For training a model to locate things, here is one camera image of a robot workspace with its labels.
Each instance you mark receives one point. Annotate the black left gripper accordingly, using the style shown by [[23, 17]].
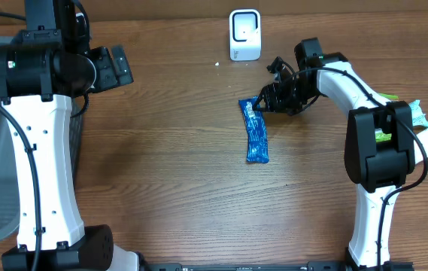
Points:
[[110, 77]]

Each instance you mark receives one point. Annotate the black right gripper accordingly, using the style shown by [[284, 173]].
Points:
[[273, 98]]

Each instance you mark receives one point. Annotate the blue snack packet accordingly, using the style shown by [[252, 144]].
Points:
[[257, 138]]

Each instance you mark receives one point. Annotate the green Haribo gummy bag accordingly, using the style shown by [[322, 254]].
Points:
[[380, 136]]

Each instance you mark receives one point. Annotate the teal snack packet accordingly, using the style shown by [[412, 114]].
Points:
[[418, 117]]

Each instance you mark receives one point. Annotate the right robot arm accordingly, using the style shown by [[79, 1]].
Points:
[[379, 143]]

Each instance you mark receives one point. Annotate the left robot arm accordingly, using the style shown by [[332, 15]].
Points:
[[42, 71]]

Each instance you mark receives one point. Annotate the white barcode scanner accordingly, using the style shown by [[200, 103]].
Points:
[[245, 39]]

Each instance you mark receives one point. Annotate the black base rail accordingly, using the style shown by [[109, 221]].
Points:
[[310, 266]]

